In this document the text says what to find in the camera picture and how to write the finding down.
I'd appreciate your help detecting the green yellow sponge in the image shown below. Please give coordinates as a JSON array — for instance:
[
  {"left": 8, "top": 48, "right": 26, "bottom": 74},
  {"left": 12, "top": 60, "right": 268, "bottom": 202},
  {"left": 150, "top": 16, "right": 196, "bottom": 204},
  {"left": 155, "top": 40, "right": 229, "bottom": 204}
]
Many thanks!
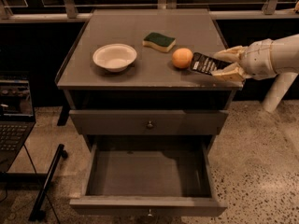
[{"left": 142, "top": 33, "right": 176, "bottom": 53}]

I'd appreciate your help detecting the grey drawer cabinet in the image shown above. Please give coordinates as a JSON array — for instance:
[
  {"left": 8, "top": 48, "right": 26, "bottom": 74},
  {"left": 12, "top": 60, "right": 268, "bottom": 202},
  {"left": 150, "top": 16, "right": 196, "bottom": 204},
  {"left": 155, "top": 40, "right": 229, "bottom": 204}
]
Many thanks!
[{"left": 57, "top": 9, "right": 243, "bottom": 146}]

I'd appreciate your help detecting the metal window railing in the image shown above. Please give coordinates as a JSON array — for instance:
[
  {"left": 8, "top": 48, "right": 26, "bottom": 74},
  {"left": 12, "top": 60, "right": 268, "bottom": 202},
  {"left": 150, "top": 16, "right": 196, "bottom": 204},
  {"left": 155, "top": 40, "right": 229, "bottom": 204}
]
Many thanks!
[{"left": 0, "top": 0, "right": 299, "bottom": 22}]

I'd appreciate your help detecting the round top drawer knob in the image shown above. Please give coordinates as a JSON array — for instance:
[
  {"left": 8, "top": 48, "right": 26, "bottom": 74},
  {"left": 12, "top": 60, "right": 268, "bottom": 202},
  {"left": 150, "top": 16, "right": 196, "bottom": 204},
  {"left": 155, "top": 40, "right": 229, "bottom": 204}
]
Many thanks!
[{"left": 146, "top": 120, "right": 155, "bottom": 129}]

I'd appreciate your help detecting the white bowl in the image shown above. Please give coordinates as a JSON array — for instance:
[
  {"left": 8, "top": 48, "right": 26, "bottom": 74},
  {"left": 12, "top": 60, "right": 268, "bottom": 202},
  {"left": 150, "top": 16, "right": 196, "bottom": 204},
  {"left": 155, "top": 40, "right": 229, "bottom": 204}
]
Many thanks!
[{"left": 93, "top": 44, "right": 137, "bottom": 72}]

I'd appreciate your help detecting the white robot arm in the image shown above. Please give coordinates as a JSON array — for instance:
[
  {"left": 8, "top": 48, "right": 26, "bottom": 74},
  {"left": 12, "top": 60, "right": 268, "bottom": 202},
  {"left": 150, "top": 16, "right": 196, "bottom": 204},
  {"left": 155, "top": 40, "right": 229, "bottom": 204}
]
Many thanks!
[{"left": 211, "top": 35, "right": 299, "bottom": 113}]

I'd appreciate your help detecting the black laptop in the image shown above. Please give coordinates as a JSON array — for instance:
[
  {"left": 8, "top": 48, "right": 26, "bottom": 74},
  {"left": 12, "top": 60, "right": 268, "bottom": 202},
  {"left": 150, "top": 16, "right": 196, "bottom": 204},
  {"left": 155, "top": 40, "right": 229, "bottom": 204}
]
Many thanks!
[{"left": 0, "top": 72, "right": 36, "bottom": 173}]

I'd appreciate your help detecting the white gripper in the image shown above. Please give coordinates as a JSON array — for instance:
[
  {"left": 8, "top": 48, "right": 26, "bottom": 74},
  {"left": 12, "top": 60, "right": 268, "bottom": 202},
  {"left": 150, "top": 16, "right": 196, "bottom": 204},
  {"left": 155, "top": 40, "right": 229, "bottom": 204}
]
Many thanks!
[{"left": 211, "top": 39, "right": 277, "bottom": 82}]

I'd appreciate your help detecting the black rxbar chocolate bar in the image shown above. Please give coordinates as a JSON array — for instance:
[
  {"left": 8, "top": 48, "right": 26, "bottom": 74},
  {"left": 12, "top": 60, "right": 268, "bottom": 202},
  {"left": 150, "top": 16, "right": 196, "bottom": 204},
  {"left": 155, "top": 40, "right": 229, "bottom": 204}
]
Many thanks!
[{"left": 190, "top": 52, "right": 230, "bottom": 76}]

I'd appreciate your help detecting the black table leg bar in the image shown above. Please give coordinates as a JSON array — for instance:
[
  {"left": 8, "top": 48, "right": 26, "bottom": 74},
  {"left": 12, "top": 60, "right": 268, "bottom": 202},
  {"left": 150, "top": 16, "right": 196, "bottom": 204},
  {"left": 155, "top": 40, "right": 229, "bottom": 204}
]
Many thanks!
[{"left": 29, "top": 144, "right": 68, "bottom": 221}]

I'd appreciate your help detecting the grey closed top drawer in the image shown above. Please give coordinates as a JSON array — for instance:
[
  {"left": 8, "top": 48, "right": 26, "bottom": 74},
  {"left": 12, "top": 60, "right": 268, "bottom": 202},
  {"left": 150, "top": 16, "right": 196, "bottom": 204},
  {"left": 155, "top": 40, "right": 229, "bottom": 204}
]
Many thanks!
[{"left": 69, "top": 110, "right": 228, "bottom": 135}]

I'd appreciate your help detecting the orange fruit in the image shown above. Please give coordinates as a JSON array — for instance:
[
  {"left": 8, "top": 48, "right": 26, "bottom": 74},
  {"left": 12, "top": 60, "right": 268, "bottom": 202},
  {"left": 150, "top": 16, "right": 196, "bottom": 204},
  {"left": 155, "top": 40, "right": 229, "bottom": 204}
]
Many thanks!
[{"left": 172, "top": 48, "right": 192, "bottom": 69}]

